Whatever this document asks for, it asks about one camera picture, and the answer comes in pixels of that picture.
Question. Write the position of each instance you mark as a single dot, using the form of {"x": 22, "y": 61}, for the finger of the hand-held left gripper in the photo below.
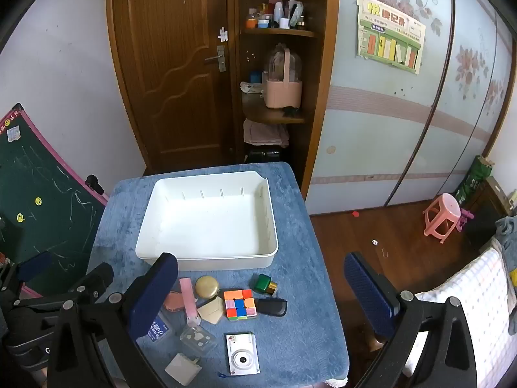
{"x": 34, "y": 264}
{"x": 97, "y": 281}

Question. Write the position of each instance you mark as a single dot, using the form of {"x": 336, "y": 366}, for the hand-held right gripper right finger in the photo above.
{"x": 369, "y": 291}

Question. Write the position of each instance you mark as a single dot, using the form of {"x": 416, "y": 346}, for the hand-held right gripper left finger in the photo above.
{"x": 155, "y": 295}

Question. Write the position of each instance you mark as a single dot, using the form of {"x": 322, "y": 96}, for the pink heart-shaped case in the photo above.
{"x": 174, "y": 302}

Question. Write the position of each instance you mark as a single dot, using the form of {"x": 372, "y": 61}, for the pink stick case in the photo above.
{"x": 188, "y": 297}

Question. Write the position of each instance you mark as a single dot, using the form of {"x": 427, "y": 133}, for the clear box with blue label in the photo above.
{"x": 161, "y": 327}

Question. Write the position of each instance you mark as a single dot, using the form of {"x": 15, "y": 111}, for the round gold compact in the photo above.
{"x": 207, "y": 286}

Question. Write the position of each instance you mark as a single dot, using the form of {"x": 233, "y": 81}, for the beige polygon box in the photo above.
{"x": 212, "y": 311}

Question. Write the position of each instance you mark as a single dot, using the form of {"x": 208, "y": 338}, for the small clear plastic box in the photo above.
{"x": 198, "y": 340}

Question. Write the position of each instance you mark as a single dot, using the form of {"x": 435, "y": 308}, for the white power adapter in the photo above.
{"x": 182, "y": 368}

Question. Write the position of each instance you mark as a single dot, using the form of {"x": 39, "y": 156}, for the colourful puzzle cube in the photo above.
{"x": 240, "y": 305}

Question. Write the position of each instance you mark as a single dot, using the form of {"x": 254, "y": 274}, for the white plastic tray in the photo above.
{"x": 210, "y": 226}

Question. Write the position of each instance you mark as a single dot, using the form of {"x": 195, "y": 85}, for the black charger plug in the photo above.
{"x": 272, "y": 307}

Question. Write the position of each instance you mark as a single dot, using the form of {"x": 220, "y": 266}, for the white compact camera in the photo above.
{"x": 242, "y": 353}

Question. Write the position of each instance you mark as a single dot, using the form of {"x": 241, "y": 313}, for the green perfume bottle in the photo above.
{"x": 263, "y": 283}

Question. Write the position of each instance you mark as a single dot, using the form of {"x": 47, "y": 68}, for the blue table cover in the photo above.
{"x": 299, "y": 291}

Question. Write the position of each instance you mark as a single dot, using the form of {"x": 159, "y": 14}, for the black stand knob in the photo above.
{"x": 95, "y": 184}

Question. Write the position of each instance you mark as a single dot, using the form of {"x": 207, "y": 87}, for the checked bed blanket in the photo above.
{"x": 476, "y": 291}

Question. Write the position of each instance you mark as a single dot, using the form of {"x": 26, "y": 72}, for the pink plastic stool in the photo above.
{"x": 442, "y": 210}

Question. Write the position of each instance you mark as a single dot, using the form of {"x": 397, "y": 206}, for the small pink toy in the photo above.
{"x": 464, "y": 220}

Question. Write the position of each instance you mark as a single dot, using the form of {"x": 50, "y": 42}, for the dark wooden furniture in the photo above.
{"x": 484, "y": 218}

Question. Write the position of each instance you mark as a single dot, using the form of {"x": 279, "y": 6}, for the grey cloth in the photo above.
{"x": 507, "y": 238}

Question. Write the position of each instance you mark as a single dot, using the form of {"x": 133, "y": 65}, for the green bag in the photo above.
{"x": 472, "y": 182}

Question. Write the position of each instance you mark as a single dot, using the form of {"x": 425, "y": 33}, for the floral sliding wardrobe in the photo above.
{"x": 383, "y": 137}

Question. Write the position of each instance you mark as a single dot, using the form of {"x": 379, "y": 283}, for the black appliance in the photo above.
{"x": 264, "y": 155}

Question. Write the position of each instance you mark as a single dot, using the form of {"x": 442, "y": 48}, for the pink folded cloth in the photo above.
{"x": 264, "y": 133}

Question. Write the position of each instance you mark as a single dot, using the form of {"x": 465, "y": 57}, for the small black item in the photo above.
{"x": 290, "y": 110}

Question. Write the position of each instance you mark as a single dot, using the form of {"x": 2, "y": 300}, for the pink organiser basket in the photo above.
{"x": 282, "y": 93}

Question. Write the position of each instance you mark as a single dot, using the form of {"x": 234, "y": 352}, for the brown wooden door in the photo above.
{"x": 169, "y": 68}

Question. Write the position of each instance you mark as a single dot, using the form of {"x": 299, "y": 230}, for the wooden corner shelf unit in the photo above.
{"x": 323, "y": 68}

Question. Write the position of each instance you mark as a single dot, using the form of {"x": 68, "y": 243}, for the white crumpled cloth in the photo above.
{"x": 251, "y": 88}

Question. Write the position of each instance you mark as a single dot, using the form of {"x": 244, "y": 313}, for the row of cosmetic bottles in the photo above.
{"x": 276, "y": 14}

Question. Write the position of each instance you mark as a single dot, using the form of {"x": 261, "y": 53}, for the green chalkboard with pink frame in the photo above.
{"x": 44, "y": 194}

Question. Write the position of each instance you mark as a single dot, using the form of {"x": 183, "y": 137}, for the wall poster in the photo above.
{"x": 387, "y": 36}

